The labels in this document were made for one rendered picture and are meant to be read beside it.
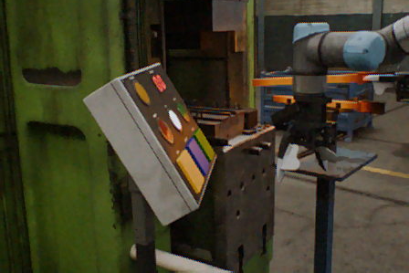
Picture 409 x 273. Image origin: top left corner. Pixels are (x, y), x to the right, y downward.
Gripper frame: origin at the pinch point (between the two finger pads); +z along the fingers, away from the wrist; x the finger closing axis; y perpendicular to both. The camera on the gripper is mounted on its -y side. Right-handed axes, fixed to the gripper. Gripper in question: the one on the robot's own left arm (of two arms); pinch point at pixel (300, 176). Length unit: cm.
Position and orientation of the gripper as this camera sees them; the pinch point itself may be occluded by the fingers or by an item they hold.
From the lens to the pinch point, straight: 110.0
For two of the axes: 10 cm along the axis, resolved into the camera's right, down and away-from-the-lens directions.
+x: 8.5, -1.3, 5.2
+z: 0.2, 9.8, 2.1
